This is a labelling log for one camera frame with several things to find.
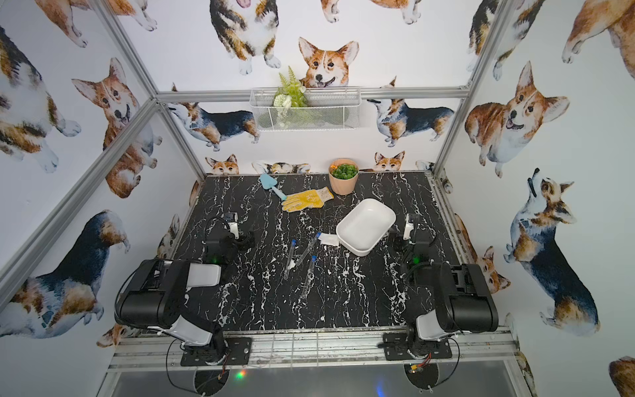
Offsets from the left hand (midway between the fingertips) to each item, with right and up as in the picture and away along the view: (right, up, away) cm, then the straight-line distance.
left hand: (243, 222), depth 95 cm
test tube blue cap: (+19, -9, +1) cm, 21 cm away
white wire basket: (+32, +46, +6) cm, 56 cm away
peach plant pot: (+39, +19, +11) cm, 45 cm away
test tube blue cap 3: (+27, -14, -2) cm, 31 cm away
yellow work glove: (+23, +9, +15) cm, 29 cm away
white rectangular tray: (+46, -3, +5) cm, 46 cm away
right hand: (+61, -1, -2) cm, 61 cm away
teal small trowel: (+3, +17, +24) cm, 29 cm away
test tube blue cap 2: (+25, -10, +1) cm, 27 cm away
